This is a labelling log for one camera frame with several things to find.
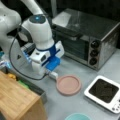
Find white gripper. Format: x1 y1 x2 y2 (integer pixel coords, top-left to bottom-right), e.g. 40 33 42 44
30 41 64 76

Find pink pan with white handle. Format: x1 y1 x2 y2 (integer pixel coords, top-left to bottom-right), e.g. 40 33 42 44
49 72 82 96

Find teal bowl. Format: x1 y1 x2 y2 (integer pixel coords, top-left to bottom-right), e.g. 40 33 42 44
65 113 90 120

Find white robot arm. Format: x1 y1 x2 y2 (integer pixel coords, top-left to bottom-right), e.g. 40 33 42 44
0 0 64 76

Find green and yellow toys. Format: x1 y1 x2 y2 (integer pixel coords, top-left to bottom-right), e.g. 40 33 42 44
7 73 29 89

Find grey metal bin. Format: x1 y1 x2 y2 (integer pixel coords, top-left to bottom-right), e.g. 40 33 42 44
16 77 47 104

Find wooden cutting board box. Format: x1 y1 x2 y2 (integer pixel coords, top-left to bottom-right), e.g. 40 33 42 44
0 71 47 120

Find silver toaster oven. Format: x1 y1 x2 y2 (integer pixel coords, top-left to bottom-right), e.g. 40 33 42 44
52 8 120 70

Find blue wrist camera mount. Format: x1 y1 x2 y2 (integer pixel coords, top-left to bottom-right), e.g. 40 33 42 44
46 56 60 71

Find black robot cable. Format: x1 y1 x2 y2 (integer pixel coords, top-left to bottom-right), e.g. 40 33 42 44
9 28 46 81

